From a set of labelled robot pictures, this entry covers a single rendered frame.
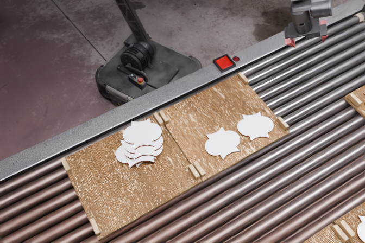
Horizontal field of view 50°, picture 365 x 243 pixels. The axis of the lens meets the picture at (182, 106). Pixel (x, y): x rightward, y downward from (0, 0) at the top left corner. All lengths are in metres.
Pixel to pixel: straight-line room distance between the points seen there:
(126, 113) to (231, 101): 0.44
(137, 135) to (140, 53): 1.14
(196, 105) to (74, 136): 0.51
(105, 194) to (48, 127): 1.43
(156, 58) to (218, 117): 1.19
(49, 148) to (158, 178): 0.45
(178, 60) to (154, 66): 0.18
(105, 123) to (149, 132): 0.23
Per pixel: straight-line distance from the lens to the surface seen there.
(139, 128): 1.48
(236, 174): 1.48
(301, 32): 1.39
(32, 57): 3.26
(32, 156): 1.62
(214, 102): 1.62
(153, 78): 2.58
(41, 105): 2.94
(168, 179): 1.45
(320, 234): 1.45
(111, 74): 2.66
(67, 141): 1.61
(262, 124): 1.58
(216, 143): 1.51
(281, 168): 1.53
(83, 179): 1.49
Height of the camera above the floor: 2.25
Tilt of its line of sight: 55 degrees down
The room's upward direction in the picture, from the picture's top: straight up
